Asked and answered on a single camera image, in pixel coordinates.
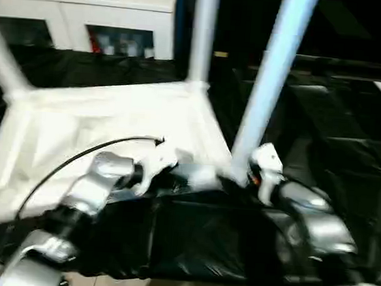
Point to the white plastic table top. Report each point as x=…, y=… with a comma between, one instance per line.
x=97, y=117

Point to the white plastic table leg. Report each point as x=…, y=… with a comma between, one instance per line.
x=203, y=36
x=270, y=73
x=3, y=58

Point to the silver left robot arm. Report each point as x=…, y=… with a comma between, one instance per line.
x=92, y=188

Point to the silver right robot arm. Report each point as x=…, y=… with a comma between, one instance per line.
x=328, y=228

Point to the black glossy mat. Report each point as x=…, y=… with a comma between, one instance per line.
x=341, y=143

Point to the small white cup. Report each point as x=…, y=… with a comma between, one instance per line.
x=148, y=53

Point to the small tan label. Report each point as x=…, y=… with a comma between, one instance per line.
x=221, y=54

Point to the long black bar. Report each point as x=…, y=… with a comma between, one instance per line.
x=346, y=65

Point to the white glass-door cabinet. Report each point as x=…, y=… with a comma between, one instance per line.
x=121, y=13

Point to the large dark screen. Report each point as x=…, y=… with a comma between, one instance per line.
x=349, y=23

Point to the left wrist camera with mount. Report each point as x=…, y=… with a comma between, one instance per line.
x=156, y=166

